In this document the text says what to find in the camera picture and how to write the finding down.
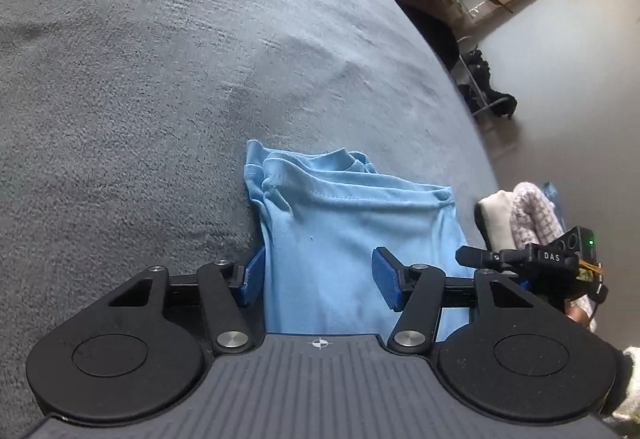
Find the folded cream garment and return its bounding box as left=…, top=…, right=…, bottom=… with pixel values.
left=475, top=189, right=517, bottom=254

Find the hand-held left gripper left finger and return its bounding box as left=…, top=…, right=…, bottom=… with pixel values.
left=109, top=246, right=266, bottom=355

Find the light blue bag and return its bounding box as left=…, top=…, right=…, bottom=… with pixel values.
left=542, top=180, right=560, bottom=220

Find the pink houndstooth garment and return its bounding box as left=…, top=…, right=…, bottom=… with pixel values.
left=510, top=182, right=565, bottom=246

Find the person's right hand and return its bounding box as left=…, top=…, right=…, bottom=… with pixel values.
left=564, top=301, right=598, bottom=332

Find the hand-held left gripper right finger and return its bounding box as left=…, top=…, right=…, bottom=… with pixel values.
left=371, top=246, right=533, bottom=355

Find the light blue t-shirt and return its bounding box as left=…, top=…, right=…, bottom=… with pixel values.
left=244, top=139, right=481, bottom=344

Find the black fuzzy boot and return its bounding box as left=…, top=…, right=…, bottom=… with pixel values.
left=457, top=48, right=493, bottom=90
left=467, top=84, right=518, bottom=121

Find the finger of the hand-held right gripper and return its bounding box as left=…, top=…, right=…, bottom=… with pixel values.
left=455, top=244, right=535, bottom=270

